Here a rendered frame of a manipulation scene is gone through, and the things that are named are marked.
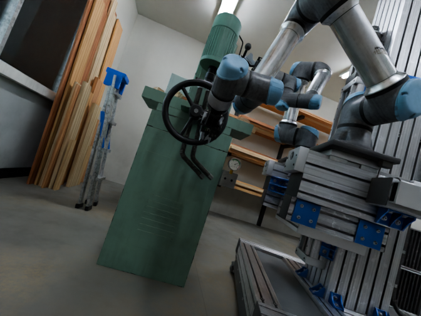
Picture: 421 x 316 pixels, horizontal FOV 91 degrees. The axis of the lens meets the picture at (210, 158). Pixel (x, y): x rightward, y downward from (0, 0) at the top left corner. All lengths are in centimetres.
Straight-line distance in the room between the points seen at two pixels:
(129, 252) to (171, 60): 325
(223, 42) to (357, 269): 130
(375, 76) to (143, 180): 99
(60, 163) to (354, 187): 224
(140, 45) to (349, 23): 349
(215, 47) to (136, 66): 264
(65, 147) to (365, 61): 225
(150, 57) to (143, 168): 300
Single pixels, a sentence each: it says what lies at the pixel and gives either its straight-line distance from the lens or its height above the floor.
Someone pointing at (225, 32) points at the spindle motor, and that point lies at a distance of 141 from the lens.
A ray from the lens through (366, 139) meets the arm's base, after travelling 93.
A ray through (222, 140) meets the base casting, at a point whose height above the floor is 76.
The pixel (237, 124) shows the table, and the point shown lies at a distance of 113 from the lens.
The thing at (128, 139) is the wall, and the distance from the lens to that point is 359.
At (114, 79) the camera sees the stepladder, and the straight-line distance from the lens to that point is 199.
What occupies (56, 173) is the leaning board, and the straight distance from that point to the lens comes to 238.
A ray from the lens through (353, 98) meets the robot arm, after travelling 99.
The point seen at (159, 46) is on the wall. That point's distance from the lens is 401.
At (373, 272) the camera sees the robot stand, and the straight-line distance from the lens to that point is 120.
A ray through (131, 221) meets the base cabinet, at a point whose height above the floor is 24.
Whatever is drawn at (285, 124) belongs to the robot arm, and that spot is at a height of 103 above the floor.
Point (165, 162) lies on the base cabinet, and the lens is 107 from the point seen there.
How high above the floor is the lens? 57
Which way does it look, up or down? 5 degrees up
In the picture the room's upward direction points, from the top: 18 degrees clockwise
